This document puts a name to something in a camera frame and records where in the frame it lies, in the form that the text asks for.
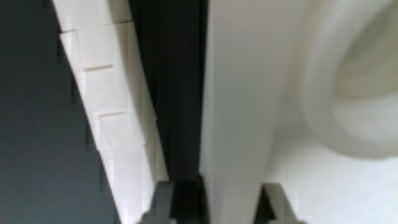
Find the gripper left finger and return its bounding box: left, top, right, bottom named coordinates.
left=139, top=179, right=210, bottom=224

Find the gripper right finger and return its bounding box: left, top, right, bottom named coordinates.
left=254, top=183, right=306, bottom=224

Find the white square tabletop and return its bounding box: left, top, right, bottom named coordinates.
left=201, top=0, right=398, bottom=224

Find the white L-shaped obstacle wall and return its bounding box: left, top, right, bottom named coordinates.
left=52, top=0, right=169, bottom=224

